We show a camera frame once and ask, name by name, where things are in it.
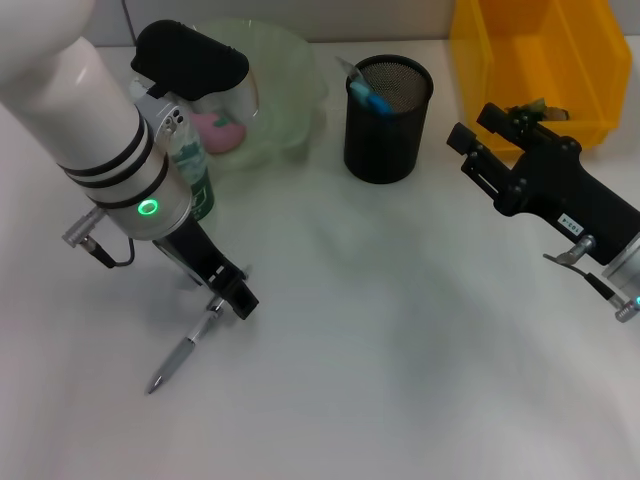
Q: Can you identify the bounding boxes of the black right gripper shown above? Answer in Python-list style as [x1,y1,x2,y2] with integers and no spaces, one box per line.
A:
[446,102,640,266]

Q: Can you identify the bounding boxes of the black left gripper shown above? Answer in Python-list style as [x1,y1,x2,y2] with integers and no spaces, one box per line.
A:
[159,219,260,321]

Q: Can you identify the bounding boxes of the green plastic wrapper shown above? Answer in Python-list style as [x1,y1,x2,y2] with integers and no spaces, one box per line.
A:
[504,98,571,123]

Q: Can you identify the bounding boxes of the silver ballpoint pen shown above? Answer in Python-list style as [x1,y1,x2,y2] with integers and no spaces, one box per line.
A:
[145,264,251,396]

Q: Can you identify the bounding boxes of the blue scissors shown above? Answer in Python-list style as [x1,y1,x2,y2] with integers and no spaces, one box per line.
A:
[348,82,401,117]

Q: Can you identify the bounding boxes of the clear bottle green label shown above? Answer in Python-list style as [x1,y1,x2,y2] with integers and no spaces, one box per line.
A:
[128,74,217,224]

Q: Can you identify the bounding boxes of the pink peach toy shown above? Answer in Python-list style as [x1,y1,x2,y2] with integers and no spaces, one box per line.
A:
[192,110,248,155]

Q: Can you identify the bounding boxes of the black mesh pen holder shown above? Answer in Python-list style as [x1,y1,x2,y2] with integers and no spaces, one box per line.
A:
[343,54,435,185]

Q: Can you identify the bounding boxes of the green glass fruit bowl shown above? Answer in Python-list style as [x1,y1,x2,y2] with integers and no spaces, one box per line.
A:
[189,17,331,171]

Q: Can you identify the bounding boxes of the yellow plastic bin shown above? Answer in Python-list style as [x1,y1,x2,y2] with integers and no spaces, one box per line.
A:
[448,0,632,160]

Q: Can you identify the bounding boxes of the grey right gripper cable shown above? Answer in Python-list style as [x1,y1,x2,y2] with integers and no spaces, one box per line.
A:
[543,234,640,324]

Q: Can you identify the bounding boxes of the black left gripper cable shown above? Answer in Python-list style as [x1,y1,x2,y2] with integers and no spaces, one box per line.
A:
[62,209,136,270]

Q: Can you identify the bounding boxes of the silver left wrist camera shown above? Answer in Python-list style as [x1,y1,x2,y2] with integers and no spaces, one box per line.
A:
[130,19,261,119]

